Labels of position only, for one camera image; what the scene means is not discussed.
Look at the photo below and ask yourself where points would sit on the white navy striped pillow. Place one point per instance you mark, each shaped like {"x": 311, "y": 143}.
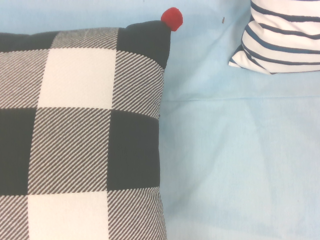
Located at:
{"x": 282, "y": 40}

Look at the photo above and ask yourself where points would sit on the light blue bed sheet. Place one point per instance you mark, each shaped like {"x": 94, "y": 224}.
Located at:
{"x": 237, "y": 150}

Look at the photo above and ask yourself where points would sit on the black white checkered pillow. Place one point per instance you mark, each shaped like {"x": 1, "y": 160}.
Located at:
{"x": 75, "y": 130}

